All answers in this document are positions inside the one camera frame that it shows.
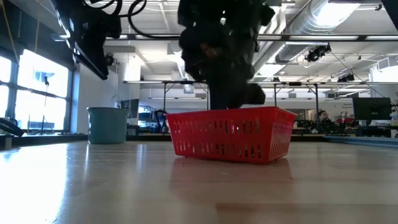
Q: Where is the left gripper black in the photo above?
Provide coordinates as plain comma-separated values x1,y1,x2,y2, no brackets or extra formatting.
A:
52,0,123,81

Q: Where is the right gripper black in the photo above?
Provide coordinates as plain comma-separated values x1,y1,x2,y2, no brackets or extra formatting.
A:
180,17,266,110

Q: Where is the red plastic slotted basket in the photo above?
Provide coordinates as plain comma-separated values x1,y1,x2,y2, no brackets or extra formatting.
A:
165,106,297,165

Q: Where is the black tripod stand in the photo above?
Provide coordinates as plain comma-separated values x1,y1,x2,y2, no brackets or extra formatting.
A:
40,76,52,135

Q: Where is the teal enamel mug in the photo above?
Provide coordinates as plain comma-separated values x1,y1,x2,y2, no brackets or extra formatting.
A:
86,106,130,145

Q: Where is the person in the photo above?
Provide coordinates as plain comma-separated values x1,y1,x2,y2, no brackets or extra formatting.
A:
313,110,336,134

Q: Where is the black ceiling spotlight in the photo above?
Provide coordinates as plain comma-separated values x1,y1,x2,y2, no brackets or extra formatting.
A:
337,73,355,83
304,43,332,62

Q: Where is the overhead LED light bar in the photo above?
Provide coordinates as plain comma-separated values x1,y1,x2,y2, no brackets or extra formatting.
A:
104,33,398,43

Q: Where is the black computer monitor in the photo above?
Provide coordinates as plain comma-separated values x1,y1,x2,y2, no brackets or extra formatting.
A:
352,97,392,121

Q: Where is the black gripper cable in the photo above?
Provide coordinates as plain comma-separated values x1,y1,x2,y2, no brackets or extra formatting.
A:
82,0,181,40

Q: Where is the background station frame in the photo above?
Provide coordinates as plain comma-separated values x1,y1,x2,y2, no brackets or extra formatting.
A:
124,80,398,113

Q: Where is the yellow extension cable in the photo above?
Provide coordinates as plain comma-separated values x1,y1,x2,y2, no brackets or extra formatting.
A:
0,0,19,65

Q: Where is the silver ventilation duct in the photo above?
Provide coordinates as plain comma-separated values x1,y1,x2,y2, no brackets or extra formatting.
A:
253,0,383,74

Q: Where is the black aluminium table frame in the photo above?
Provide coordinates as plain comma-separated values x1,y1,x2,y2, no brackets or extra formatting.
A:
0,117,398,150

